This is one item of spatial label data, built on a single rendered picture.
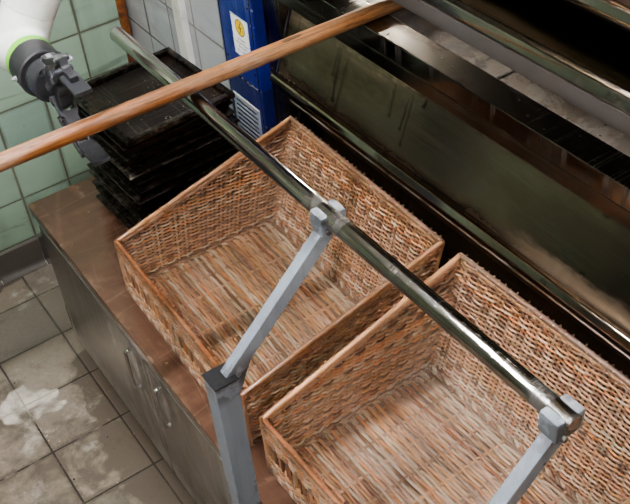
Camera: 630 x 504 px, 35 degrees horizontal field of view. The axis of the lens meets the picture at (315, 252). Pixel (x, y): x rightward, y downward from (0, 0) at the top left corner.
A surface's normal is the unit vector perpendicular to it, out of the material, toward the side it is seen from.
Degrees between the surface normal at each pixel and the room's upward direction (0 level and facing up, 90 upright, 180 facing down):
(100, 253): 0
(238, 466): 90
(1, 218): 90
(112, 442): 0
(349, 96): 70
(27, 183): 90
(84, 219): 0
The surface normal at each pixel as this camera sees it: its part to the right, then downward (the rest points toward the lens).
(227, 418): 0.57, 0.51
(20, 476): -0.07, -0.75
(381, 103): -0.80, 0.15
